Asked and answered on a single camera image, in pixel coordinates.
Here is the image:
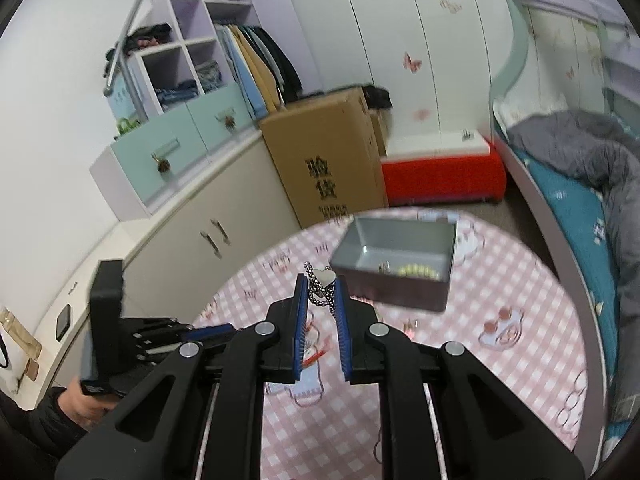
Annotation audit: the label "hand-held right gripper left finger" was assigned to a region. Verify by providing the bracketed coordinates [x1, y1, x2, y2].
[54, 274, 313, 480]

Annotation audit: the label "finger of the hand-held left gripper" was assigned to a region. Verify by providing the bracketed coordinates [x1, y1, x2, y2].
[122, 317, 237, 347]
[132, 343, 182, 367]

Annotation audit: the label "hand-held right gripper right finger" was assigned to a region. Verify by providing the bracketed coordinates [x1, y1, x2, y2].
[334, 276, 586, 480]

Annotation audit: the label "silver heart pendant necklace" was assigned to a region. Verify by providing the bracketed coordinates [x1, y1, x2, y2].
[302, 260, 339, 319]

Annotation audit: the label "grey metal tin box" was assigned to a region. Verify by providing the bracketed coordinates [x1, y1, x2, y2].
[328, 213, 458, 313]

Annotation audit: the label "person's left forearm black sleeve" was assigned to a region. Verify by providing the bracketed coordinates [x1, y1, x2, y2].
[0, 386, 87, 462]

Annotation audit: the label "person's left hand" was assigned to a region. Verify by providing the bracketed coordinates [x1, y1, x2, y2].
[66, 376, 120, 430]

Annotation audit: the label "thin red stick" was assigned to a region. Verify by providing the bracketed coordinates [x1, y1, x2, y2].
[302, 337, 334, 367]

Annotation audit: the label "beige low cabinet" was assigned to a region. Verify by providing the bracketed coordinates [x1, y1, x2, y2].
[35, 135, 303, 403]

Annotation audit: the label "pink checked tablecloth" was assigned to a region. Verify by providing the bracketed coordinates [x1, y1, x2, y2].
[192, 207, 590, 480]

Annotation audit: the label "pale green drawer cabinet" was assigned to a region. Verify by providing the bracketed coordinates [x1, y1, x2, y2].
[90, 82, 262, 222]

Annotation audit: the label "large brown cardboard box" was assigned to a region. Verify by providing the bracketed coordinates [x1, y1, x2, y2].
[258, 86, 390, 230]

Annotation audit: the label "red storage box white lid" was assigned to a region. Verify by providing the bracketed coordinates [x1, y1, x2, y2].
[381, 130, 507, 207]

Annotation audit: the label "folded blue jeans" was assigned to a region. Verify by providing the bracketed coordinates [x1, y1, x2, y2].
[154, 85, 200, 110]

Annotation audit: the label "black bag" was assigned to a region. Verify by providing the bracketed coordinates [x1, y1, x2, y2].
[361, 85, 393, 110]

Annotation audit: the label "patterned folded cloth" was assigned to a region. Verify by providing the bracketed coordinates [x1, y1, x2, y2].
[194, 61, 223, 93]

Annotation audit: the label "yellow hanging garment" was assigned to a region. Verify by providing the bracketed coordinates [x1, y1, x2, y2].
[231, 25, 284, 113]

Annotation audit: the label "teal printed bed sheet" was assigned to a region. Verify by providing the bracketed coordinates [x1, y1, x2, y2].
[509, 146, 632, 461]

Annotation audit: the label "light blue hanging garment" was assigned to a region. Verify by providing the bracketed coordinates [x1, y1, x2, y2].
[216, 24, 268, 119]

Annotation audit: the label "black hanging garment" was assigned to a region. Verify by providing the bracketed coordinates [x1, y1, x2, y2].
[250, 25, 304, 107]

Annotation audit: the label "dark folded clothes pile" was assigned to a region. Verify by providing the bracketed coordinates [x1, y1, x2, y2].
[122, 23, 173, 56]

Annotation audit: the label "white open shelf unit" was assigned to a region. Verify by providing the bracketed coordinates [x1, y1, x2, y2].
[129, 0, 267, 117]

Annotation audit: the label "grey blanket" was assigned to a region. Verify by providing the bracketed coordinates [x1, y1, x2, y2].
[506, 109, 640, 433]

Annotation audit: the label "white wardrobe with butterfly stickers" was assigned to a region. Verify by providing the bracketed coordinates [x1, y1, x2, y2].
[276, 0, 517, 147]

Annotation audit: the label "small black wall device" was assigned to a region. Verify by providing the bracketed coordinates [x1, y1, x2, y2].
[55, 304, 72, 343]

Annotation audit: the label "pale green beaded bracelet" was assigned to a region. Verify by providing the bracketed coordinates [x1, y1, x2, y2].
[398, 263, 442, 279]

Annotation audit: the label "bed with pale frame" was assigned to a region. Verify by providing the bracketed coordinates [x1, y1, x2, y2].
[489, 0, 640, 477]

